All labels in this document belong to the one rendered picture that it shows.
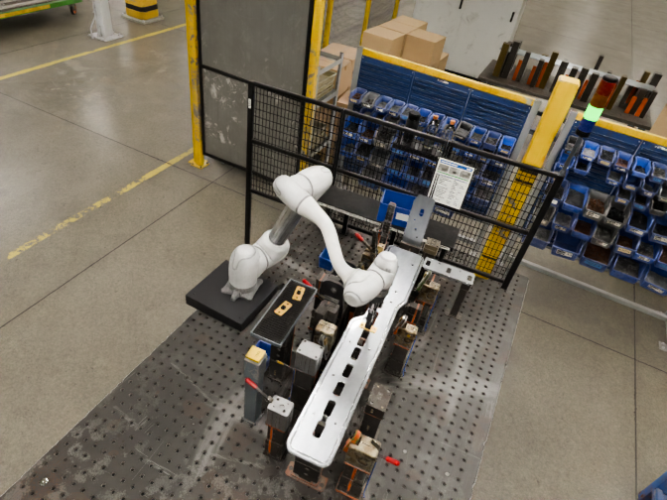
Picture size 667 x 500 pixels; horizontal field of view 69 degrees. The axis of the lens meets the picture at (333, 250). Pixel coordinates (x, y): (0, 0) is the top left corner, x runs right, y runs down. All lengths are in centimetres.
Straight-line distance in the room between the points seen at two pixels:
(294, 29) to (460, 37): 492
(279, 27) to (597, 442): 373
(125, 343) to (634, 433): 346
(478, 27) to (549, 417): 632
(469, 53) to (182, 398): 735
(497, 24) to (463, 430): 693
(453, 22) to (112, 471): 777
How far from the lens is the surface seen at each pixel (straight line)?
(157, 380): 248
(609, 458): 376
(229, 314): 262
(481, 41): 860
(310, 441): 196
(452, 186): 293
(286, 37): 415
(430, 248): 281
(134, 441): 234
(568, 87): 271
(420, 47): 656
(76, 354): 358
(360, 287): 190
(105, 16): 864
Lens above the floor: 272
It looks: 40 degrees down
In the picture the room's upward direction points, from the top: 10 degrees clockwise
